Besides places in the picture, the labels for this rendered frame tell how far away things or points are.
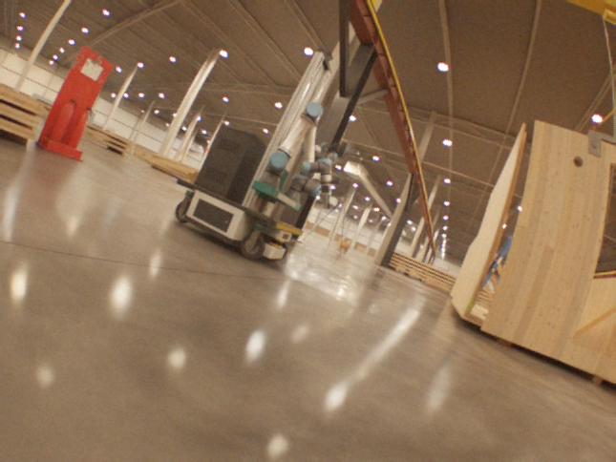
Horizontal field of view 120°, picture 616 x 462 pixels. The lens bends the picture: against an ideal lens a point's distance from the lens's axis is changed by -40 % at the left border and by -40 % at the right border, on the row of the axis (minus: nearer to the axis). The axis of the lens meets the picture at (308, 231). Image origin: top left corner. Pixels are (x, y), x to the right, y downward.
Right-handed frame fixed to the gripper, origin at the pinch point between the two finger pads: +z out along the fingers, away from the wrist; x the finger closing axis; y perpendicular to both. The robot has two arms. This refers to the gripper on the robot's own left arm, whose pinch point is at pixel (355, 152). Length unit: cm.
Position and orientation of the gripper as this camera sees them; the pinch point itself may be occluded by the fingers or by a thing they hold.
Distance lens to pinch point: 228.2
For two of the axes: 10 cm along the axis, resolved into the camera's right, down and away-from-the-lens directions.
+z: 7.8, 3.0, -5.6
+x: -3.7, 9.3, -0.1
